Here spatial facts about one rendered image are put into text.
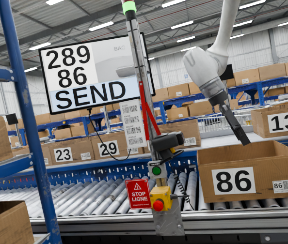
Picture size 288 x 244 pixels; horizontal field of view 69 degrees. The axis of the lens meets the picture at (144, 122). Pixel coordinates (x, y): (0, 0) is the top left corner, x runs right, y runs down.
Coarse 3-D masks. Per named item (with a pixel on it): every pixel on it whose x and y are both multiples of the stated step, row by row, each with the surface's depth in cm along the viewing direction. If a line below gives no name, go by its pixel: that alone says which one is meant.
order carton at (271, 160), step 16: (240, 144) 112; (256, 144) 110; (272, 144) 108; (208, 160) 116; (224, 160) 114; (240, 160) 85; (256, 160) 84; (272, 160) 82; (208, 176) 89; (256, 176) 84; (272, 176) 83; (208, 192) 90; (256, 192) 85; (272, 192) 84
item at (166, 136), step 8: (160, 136) 78; (168, 136) 77; (176, 136) 76; (152, 144) 79; (160, 144) 77; (168, 144) 77; (176, 144) 76; (160, 152) 79; (168, 152) 79; (160, 160) 82; (168, 160) 78
